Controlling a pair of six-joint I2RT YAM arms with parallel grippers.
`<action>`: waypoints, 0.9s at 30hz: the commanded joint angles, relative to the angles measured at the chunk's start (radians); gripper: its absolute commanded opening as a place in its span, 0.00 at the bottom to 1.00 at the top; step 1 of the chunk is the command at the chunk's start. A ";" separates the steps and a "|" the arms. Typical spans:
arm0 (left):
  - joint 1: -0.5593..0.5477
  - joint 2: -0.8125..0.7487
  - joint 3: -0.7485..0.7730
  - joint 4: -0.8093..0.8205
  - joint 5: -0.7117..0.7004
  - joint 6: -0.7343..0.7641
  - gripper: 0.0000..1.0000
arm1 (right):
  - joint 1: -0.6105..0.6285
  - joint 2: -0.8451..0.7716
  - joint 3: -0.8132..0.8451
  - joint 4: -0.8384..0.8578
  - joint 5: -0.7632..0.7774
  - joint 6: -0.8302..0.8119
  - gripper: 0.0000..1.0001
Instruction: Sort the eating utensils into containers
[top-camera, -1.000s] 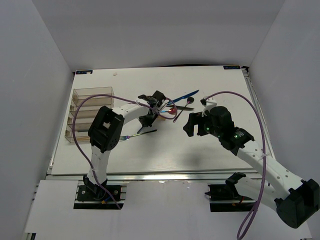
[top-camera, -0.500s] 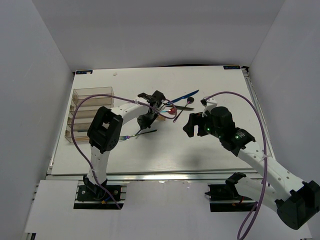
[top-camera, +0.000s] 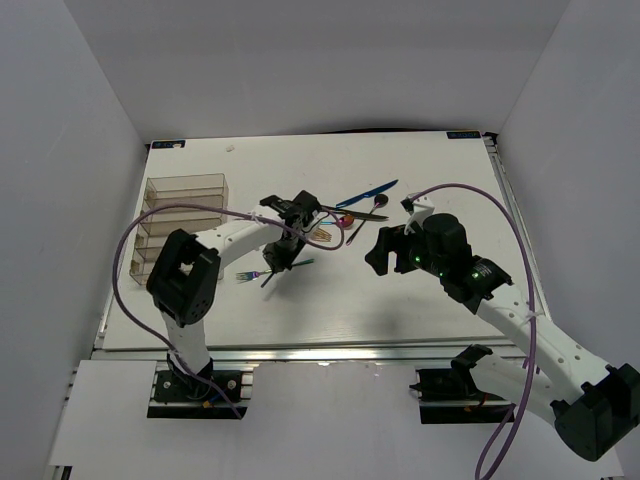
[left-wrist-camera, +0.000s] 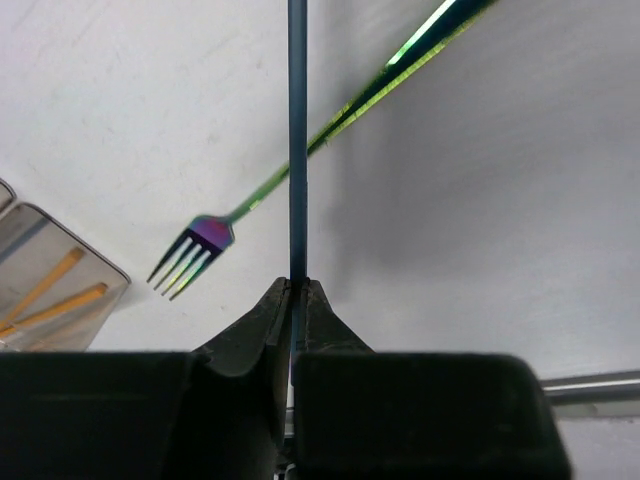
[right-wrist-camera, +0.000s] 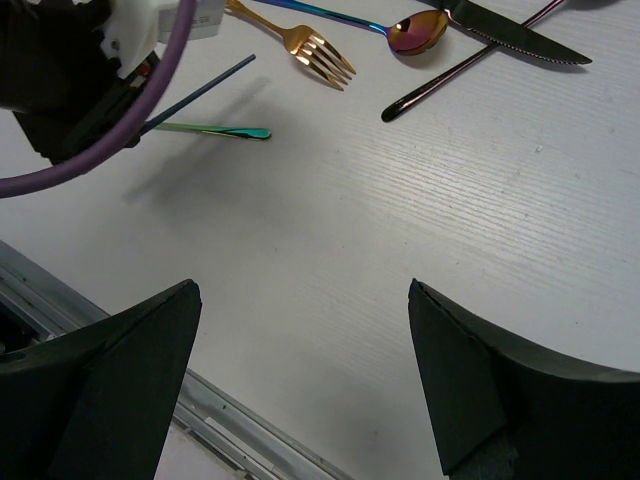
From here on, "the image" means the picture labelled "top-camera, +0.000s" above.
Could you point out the black spoon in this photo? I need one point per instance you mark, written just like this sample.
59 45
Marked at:
380 200

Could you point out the iridescent rainbow fork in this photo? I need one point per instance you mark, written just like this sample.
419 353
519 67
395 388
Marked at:
242 277

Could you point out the clear compartment organizer tray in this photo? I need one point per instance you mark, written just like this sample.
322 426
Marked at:
210 190

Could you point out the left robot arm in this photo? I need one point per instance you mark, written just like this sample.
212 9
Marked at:
184 278

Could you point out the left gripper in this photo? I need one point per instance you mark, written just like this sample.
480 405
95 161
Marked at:
279 262

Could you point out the gold fork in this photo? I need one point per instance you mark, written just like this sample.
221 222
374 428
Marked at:
321 236

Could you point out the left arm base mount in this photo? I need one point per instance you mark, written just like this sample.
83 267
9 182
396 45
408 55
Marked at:
175 395

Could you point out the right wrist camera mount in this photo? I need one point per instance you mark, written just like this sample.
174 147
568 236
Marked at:
418 207

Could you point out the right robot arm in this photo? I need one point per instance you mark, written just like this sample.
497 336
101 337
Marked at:
591 404

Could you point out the black knife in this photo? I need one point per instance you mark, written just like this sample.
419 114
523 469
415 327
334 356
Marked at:
356 214

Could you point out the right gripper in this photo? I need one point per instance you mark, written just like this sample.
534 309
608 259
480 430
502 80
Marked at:
391 240

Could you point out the blue knife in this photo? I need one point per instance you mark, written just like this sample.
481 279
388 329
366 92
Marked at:
367 194

